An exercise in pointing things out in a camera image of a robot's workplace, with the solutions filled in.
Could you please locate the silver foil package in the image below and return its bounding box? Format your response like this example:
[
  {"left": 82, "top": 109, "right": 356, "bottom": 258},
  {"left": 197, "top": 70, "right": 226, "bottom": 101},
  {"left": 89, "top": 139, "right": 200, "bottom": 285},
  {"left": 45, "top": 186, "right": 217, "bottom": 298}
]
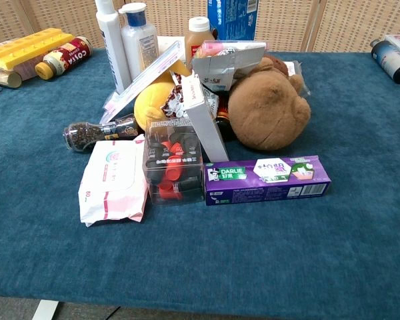
[{"left": 191, "top": 40, "right": 268, "bottom": 93}]

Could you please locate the milk tea bottle white cap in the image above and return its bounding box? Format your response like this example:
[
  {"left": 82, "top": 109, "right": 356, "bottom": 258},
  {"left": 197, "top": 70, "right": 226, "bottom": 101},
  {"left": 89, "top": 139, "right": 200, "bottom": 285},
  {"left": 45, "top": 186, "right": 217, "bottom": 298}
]
[{"left": 184, "top": 16, "right": 217, "bottom": 69}]

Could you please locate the glass pepper grinder bottle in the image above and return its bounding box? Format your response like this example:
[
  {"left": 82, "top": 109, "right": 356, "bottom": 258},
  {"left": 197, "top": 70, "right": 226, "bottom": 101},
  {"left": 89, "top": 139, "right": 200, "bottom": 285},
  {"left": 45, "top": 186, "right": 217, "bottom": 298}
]
[{"left": 63, "top": 114, "right": 141, "bottom": 154}]

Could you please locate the white tissue box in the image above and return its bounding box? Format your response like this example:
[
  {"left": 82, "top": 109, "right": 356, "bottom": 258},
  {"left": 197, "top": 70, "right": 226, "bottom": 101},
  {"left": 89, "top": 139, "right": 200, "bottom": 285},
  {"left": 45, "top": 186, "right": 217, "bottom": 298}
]
[{"left": 156, "top": 35, "right": 188, "bottom": 65}]

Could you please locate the gold ended cylinder roll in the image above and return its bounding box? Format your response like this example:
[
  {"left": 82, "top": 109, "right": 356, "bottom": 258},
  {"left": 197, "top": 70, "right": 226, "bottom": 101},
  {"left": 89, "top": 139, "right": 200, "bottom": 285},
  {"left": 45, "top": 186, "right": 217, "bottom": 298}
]
[{"left": 0, "top": 71, "right": 23, "bottom": 89}]

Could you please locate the tall white pump bottle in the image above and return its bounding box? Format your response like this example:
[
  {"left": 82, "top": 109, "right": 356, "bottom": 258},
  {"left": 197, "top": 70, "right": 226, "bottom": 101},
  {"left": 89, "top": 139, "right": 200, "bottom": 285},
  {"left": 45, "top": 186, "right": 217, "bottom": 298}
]
[{"left": 94, "top": 0, "right": 133, "bottom": 95}]

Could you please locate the clear box of black red capsules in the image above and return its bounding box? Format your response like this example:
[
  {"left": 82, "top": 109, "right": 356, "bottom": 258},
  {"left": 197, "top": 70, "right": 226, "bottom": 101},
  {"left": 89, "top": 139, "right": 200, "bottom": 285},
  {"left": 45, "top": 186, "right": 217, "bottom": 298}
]
[{"left": 142, "top": 117, "right": 206, "bottom": 206}]

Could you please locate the rattan folding screen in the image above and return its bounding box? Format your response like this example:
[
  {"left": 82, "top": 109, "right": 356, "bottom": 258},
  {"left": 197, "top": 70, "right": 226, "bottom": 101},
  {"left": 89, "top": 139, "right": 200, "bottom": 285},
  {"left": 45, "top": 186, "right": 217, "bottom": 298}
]
[{"left": 0, "top": 0, "right": 400, "bottom": 53}]

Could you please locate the red white patterned snack bag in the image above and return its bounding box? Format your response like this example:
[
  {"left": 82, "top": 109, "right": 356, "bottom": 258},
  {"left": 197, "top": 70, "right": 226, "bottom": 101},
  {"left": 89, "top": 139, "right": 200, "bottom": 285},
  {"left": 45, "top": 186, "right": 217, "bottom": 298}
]
[{"left": 161, "top": 71, "right": 188, "bottom": 119}]

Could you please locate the white table leg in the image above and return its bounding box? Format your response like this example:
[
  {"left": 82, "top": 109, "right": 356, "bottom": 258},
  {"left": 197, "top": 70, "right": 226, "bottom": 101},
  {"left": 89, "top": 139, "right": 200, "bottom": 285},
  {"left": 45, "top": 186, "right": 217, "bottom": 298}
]
[{"left": 31, "top": 299, "right": 59, "bottom": 320}]

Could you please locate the blue carton box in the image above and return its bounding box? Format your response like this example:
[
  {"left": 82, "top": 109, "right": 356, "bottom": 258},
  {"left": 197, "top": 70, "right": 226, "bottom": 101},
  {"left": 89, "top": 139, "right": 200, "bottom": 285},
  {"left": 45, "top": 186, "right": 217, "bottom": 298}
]
[{"left": 207, "top": 0, "right": 259, "bottom": 42}]

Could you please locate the white lotion bottle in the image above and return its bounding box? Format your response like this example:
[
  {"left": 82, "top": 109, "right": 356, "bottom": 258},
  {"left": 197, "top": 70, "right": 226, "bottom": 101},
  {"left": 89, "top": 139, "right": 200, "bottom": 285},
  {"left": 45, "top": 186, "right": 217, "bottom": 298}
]
[{"left": 118, "top": 2, "right": 160, "bottom": 81}]

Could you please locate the purple Darlie toothpaste box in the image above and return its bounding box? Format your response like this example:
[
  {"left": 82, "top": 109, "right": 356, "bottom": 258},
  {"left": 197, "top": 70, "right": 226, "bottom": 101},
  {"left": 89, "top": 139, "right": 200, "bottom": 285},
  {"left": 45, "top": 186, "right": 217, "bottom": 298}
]
[{"left": 203, "top": 155, "right": 332, "bottom": 207}]

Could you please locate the pink toothbrush blister pack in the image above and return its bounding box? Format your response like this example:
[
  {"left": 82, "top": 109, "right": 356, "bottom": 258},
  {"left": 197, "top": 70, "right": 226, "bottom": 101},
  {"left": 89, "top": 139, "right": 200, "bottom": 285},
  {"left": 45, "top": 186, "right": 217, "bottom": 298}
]
[{"left": 99, "top": 40, "right": 187, "bottom": 125}]

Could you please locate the brown plush toy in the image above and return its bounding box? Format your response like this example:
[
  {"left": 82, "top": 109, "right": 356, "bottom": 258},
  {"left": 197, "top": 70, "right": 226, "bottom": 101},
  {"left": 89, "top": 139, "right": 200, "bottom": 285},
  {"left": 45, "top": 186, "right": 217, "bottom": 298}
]
[{"left": 227, "top": 54, "right": 312, "bottom": 152}]

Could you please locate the yellow plastic tray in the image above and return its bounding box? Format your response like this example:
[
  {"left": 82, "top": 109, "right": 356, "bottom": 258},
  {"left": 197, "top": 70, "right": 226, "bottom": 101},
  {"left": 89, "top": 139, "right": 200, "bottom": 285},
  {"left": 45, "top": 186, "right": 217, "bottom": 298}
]
[{"left": 0, "top": 27, "right": 75, "bottom": 71}]

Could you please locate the clear plastic bag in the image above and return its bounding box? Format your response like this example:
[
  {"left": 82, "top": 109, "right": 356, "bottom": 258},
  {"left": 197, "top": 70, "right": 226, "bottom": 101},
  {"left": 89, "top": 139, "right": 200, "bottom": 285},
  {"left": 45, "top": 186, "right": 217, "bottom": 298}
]
[{"left": 282, "top": 61, "right": 311, "bottom": 98}]

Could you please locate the dark sauce bottle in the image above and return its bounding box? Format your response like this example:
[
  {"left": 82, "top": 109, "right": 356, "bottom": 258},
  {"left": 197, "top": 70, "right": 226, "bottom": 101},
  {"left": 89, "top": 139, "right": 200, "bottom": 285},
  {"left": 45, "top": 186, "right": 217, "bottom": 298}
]
[{"left": 214, "top": 92, "right": 238, "bottom": 143}]

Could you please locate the blue table cloth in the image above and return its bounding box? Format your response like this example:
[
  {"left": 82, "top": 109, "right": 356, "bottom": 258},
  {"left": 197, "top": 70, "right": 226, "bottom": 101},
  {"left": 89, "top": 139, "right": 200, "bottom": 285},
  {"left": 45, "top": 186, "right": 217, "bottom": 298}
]
[{"left": 0, "top": 48, "right": 400, "bottom": 313}]

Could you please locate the slim white cardboard box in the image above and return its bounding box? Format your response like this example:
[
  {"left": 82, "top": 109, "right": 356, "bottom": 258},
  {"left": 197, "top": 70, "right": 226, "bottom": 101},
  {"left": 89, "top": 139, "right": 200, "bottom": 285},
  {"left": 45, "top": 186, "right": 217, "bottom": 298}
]
[{"left": 179, "top": 74, "right": 230, "bottom": 163}]

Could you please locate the white pink wet wipes pack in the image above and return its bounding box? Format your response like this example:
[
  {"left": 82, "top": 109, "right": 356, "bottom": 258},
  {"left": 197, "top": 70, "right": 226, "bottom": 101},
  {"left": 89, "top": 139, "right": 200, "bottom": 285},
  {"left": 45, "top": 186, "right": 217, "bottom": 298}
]
[{"left": 78, "top": 134, "right": 149, "bottom": 228}]

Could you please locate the yellow plush toy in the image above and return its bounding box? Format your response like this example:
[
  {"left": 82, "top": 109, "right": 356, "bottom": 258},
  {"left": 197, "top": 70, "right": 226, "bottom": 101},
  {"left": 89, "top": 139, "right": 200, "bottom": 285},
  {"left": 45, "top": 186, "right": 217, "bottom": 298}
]
[{"left": 133, "top": 71, "right": 191, "bottom": 133}]

